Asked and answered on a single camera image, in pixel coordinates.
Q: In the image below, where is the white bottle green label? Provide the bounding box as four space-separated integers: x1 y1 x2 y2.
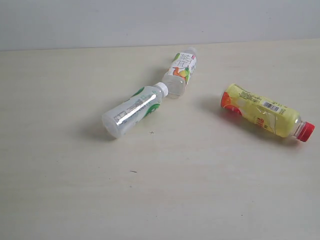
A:
101 82 168 139

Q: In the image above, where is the white tea bottle orange label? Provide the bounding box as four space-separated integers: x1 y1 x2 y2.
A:
161 47 197 98

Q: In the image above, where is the yellow juice bottle red cap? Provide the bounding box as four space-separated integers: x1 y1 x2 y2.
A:
220 83 315 142

